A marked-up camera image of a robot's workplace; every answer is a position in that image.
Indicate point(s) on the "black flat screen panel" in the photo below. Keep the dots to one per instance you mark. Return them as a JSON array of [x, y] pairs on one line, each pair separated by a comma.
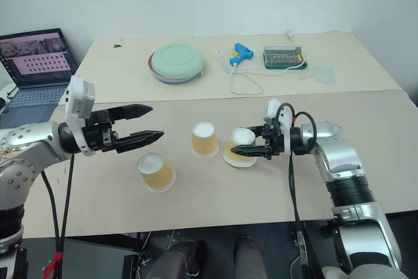
[[98, 259]]

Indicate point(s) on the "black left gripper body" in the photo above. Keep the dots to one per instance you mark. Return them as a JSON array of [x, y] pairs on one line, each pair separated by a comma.
[[98, 137]]

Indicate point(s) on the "dark rounded shape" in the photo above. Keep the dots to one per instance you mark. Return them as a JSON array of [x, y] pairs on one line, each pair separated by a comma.
[[178, 259], [249, 257]]

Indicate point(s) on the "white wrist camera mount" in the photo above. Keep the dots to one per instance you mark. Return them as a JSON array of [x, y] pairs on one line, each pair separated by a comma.
[[273, 107], [78, 96]]

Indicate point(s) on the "grey open laptop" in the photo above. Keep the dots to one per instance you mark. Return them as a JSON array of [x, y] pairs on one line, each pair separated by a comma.
[[36, 63]]

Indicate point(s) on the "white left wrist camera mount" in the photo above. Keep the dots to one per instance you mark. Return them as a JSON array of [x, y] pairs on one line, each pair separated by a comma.
[[78, 96]]

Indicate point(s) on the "yellow paper cup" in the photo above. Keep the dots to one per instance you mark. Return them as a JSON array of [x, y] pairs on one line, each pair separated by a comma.
[[158, 176], [235, 156], [205, 145]]

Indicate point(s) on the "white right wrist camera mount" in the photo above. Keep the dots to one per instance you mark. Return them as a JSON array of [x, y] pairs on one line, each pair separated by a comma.
[[273, 107]]

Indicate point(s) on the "blue glue gun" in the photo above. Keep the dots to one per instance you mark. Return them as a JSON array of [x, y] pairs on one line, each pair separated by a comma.
[[241, 53], [232, 79]]

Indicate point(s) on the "mint green plate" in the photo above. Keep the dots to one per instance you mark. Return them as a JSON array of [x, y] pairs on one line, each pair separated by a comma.
[[178, 58]]

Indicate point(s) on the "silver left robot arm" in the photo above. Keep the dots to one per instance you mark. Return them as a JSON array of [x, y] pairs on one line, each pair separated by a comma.
[[29, 141]]

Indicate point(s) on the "clear green bit set box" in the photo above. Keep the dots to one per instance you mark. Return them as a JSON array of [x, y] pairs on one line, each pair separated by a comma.
[[283, 57]]

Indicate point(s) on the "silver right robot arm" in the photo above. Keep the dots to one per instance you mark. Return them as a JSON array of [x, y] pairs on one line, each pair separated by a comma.
[[339, 158]]

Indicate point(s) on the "clear plastic bag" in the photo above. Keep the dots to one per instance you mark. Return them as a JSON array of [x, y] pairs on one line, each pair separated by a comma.
[[323, 74]]

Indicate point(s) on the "stack of pastel plates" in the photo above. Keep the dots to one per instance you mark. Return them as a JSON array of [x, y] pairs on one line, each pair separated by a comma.
[[170, 79]]

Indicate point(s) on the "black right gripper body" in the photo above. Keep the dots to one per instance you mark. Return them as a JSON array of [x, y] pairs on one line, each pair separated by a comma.
[[276, 143]]

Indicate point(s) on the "red tape wrap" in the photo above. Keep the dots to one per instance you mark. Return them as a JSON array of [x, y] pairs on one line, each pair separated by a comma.
[[54, 262]]

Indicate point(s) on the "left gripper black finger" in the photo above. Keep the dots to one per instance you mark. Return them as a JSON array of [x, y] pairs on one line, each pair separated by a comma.
[[140, 139], [134, 111]]

